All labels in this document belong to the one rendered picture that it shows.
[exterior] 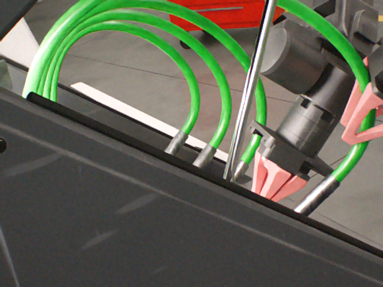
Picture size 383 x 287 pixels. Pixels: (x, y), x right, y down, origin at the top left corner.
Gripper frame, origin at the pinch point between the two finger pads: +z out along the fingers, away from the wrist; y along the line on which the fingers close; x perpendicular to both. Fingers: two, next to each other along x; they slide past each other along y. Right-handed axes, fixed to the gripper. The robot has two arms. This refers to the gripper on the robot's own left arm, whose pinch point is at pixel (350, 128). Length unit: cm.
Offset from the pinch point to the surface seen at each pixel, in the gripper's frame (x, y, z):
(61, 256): -27.5, 38.9, -2.2
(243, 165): -0.6, -11.4, 19.3
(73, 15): -31.7, 4.8, 4.3
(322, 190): 1.2, 4.0, 6.1
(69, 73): 27, -381, 280
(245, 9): 93, -386, 169
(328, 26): -9.8, -0.9, -7.7
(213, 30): -14.7, -15.2, 7.2
